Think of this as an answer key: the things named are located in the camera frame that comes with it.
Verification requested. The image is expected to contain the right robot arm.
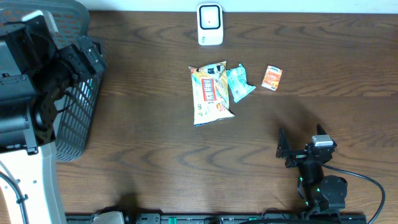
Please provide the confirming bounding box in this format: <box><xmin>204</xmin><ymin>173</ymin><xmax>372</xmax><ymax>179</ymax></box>
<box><xmin>275</xmin><ymin>125</ymin><xmax>348</xmax><ymax>219</ymax></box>

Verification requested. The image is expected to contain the grey plastic mesh basket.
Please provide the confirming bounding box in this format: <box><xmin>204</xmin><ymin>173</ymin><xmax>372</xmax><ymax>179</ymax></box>
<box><xmin>1</xmin><ymin>1</ymin><xmax>106</xmax><ymax>161</ymax></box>

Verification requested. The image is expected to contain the white barcode scanner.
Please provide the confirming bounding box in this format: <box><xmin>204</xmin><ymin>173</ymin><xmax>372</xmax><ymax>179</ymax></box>
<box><xmin>197</xmin><ymin>2</ymin><xmax>224</xmax><ymax>46</ymax></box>

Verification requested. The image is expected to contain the light blue small packet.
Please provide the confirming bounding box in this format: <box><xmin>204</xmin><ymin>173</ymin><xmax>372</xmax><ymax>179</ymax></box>
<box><xmin>226</xmin><ymin>63</ymin><xmax>256</xmax><ymax>103</ymax></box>

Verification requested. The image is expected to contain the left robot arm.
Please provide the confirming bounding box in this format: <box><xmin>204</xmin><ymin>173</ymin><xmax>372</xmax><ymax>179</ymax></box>
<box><xmin>1</xmin><ymin>1</ymin><xmax>106</xmax><ymax>223</ymax></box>

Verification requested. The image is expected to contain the large yellow snack bag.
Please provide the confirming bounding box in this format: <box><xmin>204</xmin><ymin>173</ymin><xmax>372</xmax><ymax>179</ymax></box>
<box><xmin>189</xmin><ymin>61</ymin><xmax>234</xmax><ymax>126</ymax></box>

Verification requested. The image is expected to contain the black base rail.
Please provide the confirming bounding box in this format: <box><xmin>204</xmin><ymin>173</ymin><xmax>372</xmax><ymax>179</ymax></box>
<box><xmin>65</xmin><ymin>212</ymin><xmax>368</xmax><ymax>224</ymax></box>

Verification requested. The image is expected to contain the orange small packet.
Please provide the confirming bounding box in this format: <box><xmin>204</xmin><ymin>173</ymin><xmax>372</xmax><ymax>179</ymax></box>
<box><xmin>261</xmin><ymin>65</ymin><xmax>282</xmax><ymax>91</ymax></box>

